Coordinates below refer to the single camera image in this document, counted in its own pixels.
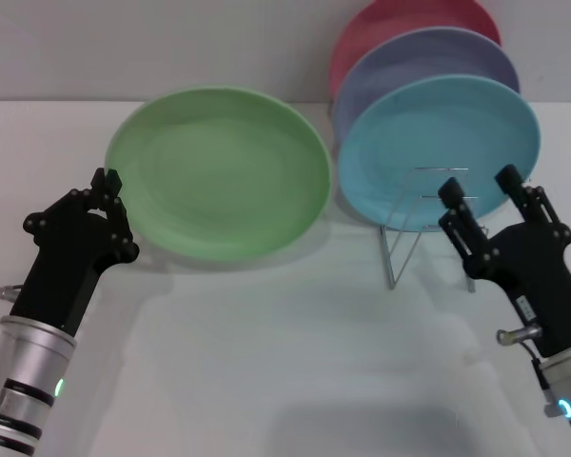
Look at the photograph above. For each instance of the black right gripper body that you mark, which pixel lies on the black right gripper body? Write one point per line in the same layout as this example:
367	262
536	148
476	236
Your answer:
537	276

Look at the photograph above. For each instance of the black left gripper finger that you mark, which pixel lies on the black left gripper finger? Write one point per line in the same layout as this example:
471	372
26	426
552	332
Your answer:
71	204
119	224

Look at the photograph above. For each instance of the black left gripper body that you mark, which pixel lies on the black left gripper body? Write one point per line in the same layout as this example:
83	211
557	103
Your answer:
71	266

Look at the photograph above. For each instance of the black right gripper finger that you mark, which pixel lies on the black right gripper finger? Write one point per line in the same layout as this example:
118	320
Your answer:
464	224
537	209

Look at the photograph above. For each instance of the green round plate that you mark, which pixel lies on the green round plate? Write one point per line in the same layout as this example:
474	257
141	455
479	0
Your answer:
219	176

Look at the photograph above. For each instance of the light blue round plate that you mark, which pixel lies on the light blue round plate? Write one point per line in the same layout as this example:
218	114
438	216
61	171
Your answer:
409	138

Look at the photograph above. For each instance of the purple round plate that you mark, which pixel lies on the purple round plate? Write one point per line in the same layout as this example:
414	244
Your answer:
428	57

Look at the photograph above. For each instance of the red round plate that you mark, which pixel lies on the red round plate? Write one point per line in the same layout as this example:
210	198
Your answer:
395	24

